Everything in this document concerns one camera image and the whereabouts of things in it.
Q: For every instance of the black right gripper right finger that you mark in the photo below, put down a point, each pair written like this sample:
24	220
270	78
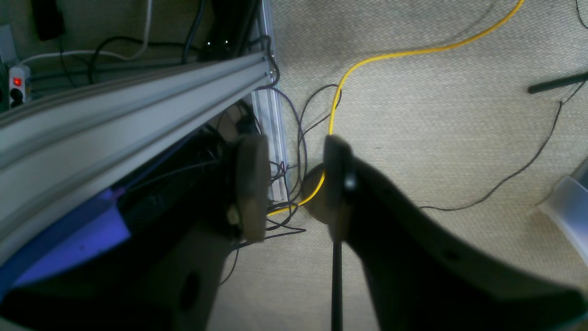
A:
422	277

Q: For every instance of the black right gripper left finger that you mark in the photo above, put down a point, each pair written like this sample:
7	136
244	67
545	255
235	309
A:
248	181

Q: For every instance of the translucent plastic bin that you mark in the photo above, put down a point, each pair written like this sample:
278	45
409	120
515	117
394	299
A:
567	207

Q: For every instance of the white power strip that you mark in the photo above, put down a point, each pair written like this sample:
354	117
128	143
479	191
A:
19	85

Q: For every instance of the black tripod leg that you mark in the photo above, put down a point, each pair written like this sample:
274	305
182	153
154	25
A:
557	83

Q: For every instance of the aluminium frame rail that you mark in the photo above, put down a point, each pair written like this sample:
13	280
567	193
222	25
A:
58	152

